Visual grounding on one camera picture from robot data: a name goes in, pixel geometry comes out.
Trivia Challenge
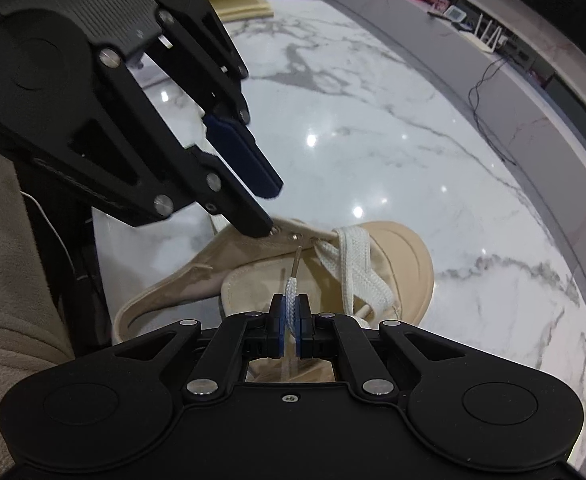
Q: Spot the white shoelace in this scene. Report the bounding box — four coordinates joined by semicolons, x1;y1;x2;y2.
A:
212;215;401;378

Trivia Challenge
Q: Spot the thin white cable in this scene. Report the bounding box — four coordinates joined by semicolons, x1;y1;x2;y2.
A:
22;189;82;282

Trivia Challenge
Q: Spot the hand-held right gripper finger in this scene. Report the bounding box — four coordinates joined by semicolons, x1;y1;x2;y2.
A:
115;294;292;403
294;294;466;403

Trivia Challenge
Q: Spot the person's beige fleece clothing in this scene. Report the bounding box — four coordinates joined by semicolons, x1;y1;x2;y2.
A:
0;130;76;480

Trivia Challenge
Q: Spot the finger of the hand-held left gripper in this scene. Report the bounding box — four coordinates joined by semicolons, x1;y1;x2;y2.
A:
155;0;284;200
20;49;275;240

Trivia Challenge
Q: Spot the white router with antennas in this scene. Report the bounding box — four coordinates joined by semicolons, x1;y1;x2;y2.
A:
460;14;508;57

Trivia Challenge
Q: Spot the beige canvas shoe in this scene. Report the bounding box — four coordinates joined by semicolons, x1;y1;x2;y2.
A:
112;217;435;386

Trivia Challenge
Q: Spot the black power cable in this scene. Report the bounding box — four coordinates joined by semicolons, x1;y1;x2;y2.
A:
467;52;520;162

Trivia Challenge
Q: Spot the long white television console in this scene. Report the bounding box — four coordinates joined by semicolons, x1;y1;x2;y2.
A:
308;0;586;241

